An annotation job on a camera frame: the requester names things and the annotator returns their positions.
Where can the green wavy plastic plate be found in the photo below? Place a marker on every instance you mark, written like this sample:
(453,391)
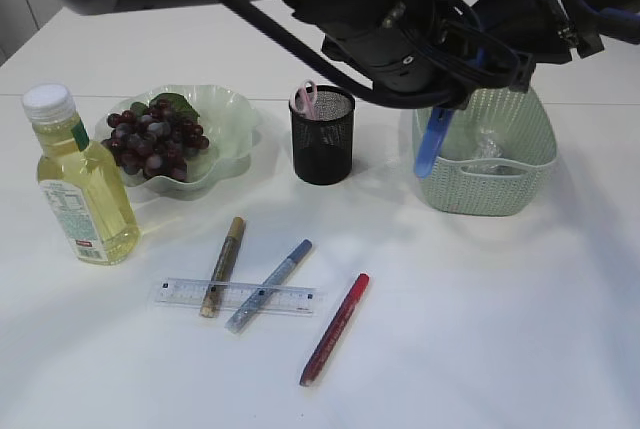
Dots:
(228,120)

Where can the clear plastic sheet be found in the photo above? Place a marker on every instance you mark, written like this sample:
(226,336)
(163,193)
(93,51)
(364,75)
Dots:
(487,146)

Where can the small pink purple scissors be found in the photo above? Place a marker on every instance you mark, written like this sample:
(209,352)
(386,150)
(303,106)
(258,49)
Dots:
(304,98)

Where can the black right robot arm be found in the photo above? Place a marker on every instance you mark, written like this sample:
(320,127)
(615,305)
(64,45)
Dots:
(615,19)

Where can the blue handled scissors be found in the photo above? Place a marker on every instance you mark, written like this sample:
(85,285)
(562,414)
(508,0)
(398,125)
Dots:
(436,130)

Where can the black mesh pen holder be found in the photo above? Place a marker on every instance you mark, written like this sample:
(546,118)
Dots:
(322,147)

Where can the purple artificial grape bunch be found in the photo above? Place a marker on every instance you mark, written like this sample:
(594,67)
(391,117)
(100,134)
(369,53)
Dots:
(157,138)

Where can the green woven plastic basket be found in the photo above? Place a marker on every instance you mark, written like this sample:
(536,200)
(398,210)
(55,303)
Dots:
(529,156)

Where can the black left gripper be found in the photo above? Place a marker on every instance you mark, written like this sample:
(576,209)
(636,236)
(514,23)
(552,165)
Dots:
(458,56)

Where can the clear plastic ruler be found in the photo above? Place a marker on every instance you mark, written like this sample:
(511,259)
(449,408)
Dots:
(231,296)

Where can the gold marker pen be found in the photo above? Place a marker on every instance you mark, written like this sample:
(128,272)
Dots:
(224,266)

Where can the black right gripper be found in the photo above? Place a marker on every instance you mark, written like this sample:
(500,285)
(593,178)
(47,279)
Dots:
(547,30)

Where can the red marker pen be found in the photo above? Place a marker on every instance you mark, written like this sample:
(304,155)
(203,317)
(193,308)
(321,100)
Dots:
(334,330)

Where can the yellow tea drink bottle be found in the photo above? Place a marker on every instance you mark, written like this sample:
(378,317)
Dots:
(79,179)

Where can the silver blue marker pen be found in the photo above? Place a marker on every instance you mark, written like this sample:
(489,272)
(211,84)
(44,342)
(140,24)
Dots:
(275,281)

